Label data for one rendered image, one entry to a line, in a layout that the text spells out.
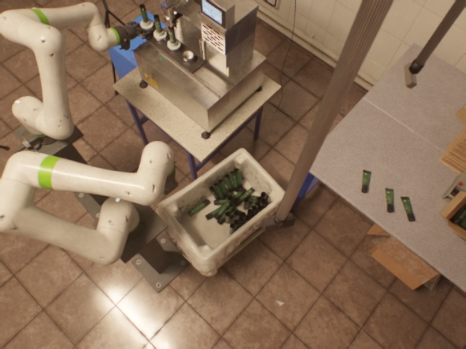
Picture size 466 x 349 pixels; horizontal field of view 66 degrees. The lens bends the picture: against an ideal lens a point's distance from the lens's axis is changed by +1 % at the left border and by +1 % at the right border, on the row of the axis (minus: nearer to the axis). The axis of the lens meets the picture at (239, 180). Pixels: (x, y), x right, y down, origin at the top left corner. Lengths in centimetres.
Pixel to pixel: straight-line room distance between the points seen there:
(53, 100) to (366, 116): 173
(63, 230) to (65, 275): 143
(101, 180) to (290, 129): 211
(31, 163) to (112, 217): 38
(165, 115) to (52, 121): 69
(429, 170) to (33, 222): 201
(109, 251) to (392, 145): 168
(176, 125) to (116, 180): 102
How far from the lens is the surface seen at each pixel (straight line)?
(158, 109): 229
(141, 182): 122
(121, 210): 157
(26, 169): 138
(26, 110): 196
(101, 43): 207
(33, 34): 170
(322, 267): 272
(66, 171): 132
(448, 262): 220
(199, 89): 200
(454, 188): 233
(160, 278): 264
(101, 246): 152
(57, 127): 186
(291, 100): 328
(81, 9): 204
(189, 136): 216
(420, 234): 217
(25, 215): 137
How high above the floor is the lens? 259
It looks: 66 degrees down
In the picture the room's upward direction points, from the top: 5 degrees clockwise
